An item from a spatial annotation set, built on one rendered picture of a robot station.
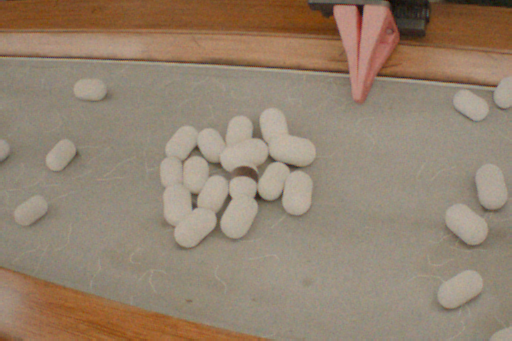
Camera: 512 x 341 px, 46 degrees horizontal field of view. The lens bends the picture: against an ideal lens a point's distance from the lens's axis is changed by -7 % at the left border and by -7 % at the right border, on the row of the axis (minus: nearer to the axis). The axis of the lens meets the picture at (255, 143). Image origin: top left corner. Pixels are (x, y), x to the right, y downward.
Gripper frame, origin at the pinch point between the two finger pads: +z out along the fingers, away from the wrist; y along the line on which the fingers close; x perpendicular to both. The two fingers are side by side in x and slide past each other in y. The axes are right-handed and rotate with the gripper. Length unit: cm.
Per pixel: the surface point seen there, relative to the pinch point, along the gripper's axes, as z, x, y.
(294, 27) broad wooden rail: -7.5, 5.2, -8.6
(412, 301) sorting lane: 16.0, -10.6, 8.1
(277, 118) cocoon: 3.6, -3.3, -5.6
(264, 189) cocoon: 9.8, -7.6, -4.1
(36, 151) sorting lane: 9.1, -5.4, -28.2
